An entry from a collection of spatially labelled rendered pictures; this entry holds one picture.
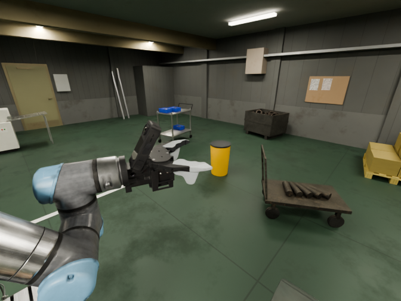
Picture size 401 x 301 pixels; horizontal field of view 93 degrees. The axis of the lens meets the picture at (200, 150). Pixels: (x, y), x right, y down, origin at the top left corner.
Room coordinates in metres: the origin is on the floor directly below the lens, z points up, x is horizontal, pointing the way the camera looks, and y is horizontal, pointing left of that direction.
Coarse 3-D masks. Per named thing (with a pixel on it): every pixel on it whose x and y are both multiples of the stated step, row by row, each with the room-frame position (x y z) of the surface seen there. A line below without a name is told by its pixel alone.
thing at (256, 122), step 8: (248, 112) 6.04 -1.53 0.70; (256, 112) 6.00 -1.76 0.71; (264, 112) 6.48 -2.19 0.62; (272, 112) 5.91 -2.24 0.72; (280, 112) 5.99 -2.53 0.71; (248, 120) 6.01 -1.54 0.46; (256, 120) 5.76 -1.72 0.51; (264, 120) 5.52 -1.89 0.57; (272, 120) 5.32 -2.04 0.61; (280, 120) 5.54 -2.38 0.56; (248, 128) 5.99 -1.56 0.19; (256, 128) 5.73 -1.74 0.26; (264, 128) 5.49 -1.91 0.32; (272, 128) 5.34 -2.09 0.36; (280, 128) 5.58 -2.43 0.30; (264, 136) 5.47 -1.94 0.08; (272, 136) 5.55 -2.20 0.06
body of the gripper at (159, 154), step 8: (152, 152) 0.43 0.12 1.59; (160, 152) 0.43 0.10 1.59; (168, 152) 0.43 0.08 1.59; (120, 160) 0.38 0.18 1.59; (152, 160) 0.39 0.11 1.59; (160, 160) 0.39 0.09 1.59; (168, 160) 0.40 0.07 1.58; (128, 168) 0.38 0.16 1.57; (144, 168) 0.39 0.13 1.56; (152, 168) 0.39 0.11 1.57; (160, 168) 0.39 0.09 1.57; (128, 176) 0.38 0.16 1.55; (136, 176) 0.39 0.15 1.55; (144, 176) 0.40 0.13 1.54; (152, 176) 0.38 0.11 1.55; (160, 176) 0.40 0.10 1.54; (168, 176) 0.41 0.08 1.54; (128, 184) 0.37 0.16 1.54; (136, 184) 0.39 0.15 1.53; (144, 184) 0.41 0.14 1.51; (152, 184) 0.39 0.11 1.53; (160, 184) 0.41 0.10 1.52; (168, 184) 0.41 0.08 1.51
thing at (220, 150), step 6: (210, 144) 3.29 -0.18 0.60; (216, 144) 3.27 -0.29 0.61; (222, 144) 3.27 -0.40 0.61; (228, 144) 3.27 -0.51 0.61; (216, 150) 3.16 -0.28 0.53; (222, 150) 3.14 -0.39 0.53; (228, 150) 3.19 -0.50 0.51; (216, 156) 3.16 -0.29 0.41; (222, 156) 3.14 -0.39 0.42; (228, 156) 3.21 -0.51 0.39; (216, 162) 3.17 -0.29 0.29; (222, 162) 3.15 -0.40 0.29; (228, 162) 3.24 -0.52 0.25; (216, 168) 3.17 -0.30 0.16; (222, 168) 3.16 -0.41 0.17; (216, 174) 3.18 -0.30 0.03; (222, 174) 3.16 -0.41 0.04
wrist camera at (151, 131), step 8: (144, 128) 0.40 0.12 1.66; (152, 128) 0.39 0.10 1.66; (160, 128) 0.40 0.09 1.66; (144, 136) 0.40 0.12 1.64; (152, 136) 0.39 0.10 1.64; (144, 144) 0.39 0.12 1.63; (152, 144) 0.39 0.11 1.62; (136, 152) 0.39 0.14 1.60; (144, 152) 0.39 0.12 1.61; (136, 160) 0.38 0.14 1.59; (144, 160) 0.39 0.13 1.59; (136, 168) 0.38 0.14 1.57
